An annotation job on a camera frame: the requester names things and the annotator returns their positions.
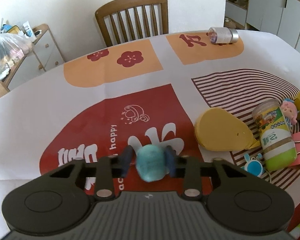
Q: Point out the silver-lidded clear jar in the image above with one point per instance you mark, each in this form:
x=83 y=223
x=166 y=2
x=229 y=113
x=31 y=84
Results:
x=222 y=35

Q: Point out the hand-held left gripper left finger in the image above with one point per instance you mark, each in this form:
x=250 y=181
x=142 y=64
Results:
x=126 y=161

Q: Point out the white wood-framed drawer cabinet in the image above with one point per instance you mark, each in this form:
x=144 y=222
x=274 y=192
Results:
x=46 y=52

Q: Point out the green-lidded seasoning bottle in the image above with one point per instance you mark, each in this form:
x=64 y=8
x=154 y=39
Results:
x=275 y=137

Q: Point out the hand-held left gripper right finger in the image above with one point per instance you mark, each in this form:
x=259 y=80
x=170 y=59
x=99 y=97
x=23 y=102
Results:
x=171 y=160

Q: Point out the wooden slat-back chair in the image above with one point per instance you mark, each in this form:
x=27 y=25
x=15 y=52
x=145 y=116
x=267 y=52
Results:
x=130 y=3

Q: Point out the white packet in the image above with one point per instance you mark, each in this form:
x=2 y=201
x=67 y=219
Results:
x=28 y=28

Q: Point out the open wooden shelf unit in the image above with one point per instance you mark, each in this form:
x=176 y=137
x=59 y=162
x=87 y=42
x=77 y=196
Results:
x=236 y=2

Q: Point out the clear plastic bag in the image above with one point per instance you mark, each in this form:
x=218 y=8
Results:
x=7 y=47

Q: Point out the teal rounded toy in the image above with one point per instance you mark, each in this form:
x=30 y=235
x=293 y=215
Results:
x=151 y=161

